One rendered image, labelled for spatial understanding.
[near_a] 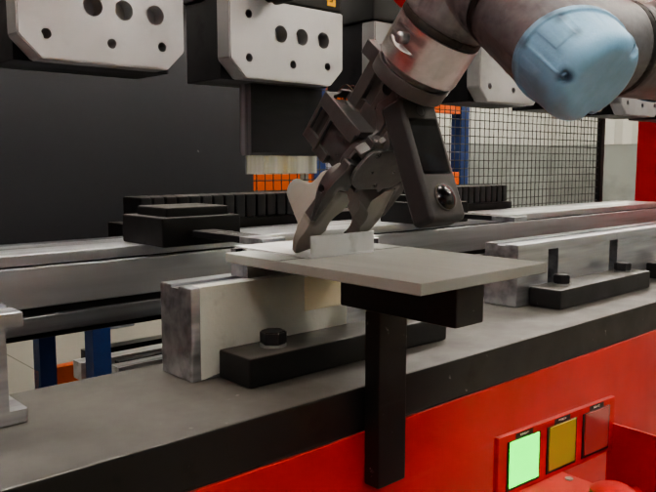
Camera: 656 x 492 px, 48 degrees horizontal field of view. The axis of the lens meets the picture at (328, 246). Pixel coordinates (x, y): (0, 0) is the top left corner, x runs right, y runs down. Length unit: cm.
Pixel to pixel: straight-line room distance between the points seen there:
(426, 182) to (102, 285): 49
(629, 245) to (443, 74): 87
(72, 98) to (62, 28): 60
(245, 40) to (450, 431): 47
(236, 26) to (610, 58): 36
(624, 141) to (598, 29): 828
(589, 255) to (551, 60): 81
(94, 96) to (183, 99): 16
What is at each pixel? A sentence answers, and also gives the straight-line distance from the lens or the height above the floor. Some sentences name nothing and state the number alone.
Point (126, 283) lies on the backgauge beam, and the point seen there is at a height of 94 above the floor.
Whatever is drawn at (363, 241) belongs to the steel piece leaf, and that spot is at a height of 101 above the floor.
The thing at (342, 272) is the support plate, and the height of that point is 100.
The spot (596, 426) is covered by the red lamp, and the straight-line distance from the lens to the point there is 84.
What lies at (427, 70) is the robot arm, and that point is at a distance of 63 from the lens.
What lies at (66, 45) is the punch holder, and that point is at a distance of 65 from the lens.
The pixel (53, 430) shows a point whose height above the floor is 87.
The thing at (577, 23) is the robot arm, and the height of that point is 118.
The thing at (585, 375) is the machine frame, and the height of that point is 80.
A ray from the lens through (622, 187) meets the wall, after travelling 883.
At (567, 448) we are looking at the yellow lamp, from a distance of 81.
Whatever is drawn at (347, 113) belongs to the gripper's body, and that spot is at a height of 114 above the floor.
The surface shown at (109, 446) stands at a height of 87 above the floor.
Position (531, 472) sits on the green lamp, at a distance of 76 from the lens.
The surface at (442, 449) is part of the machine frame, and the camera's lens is 85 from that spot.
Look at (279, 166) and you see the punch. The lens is 82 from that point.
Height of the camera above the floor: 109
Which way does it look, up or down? 6 degrees down
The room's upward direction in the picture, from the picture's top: straight up
